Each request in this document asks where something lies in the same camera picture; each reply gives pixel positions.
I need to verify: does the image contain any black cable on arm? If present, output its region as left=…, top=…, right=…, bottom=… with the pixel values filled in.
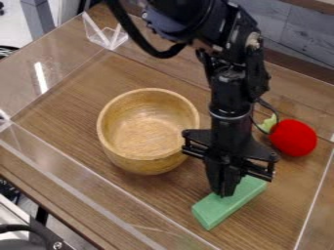
left=250, top=97, right=281, bottom=136

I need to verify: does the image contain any red plush strawberry toy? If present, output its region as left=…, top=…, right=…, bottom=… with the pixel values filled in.
left=258, top=114, right=317, bottom=157

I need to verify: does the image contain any brown wooden bowl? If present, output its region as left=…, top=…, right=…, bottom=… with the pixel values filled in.
left=97, top=88, right=200, bottom=175

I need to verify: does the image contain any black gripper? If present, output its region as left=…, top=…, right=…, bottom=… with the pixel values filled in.
left=184, top=113, right=280, bottom=196

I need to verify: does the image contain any clear acrylic tray enclosure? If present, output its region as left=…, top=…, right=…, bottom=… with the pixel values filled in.
left=0, top=0, right=334, bottom=250

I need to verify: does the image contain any black table leg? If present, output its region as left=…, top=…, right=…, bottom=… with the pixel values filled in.
left=35, top=206, right=49, bottom=226

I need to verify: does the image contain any green rectangular stick block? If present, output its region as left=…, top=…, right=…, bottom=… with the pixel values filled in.
left=193, top=177, right=268, bottom=230

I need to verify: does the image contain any grey post in background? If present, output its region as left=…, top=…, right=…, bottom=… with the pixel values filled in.
left=21, top=0, right=55, bottom=40

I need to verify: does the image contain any black metal bracket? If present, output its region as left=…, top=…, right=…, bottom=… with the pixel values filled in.
left=29, top=227, right=77, bottom=250

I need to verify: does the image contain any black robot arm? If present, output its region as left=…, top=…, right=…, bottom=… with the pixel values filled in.
left=106, top=0, right=278, bottom=197

